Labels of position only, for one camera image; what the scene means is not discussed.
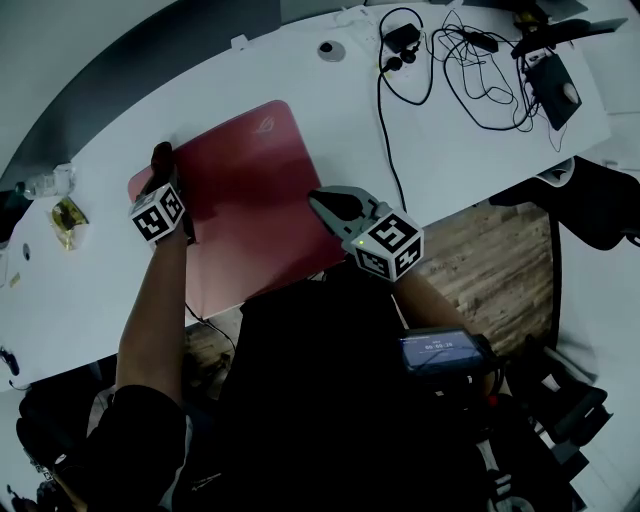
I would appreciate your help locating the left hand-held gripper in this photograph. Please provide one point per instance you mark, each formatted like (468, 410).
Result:
(157, 215)

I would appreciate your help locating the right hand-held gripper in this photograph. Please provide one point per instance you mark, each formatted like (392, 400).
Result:
(390, 247)

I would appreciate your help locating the pink desk mat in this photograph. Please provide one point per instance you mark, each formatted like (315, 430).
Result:
(250, 200)

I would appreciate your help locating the person's left forearm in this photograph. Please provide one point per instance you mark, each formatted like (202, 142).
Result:
(155, 310)

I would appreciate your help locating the person's right forearm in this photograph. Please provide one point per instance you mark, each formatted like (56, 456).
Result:
(430, 305)

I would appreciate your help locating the gold tissue pack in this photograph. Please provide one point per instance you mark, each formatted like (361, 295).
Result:
(69, 220)

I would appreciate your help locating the clear plastic water bottle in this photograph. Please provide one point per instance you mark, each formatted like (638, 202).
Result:
(47, 181)

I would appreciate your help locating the small dark desk grommet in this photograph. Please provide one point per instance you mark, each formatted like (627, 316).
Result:
(26, 251)

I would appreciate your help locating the white divider clip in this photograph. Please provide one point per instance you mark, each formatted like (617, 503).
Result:
(239, 42)

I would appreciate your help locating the round grey desk grommet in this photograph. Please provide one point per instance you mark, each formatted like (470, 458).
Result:
(331, 50)

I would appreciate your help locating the black phone with lit screen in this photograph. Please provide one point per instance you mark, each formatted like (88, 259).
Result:
(442, 350)

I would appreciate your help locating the black power adapter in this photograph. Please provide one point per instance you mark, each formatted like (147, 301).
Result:
(401, 36)

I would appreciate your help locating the person's black shirt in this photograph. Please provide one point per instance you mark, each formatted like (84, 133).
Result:
(310, 410)

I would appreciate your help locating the slim black power brick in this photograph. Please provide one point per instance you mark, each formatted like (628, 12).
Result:
(481, 41)

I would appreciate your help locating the small black desk mat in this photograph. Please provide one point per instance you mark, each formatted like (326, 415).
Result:
(552, 95)

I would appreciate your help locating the black office chair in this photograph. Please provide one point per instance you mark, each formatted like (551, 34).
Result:
(45, 425)
(595, 210)

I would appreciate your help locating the small yellow tag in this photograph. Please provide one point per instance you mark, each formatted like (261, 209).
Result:
(530, 17)

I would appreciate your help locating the black laptop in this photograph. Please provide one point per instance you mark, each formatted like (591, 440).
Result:
(565, 32)

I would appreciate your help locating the black equipment pack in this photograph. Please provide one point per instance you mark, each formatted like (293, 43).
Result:
(550, 435)

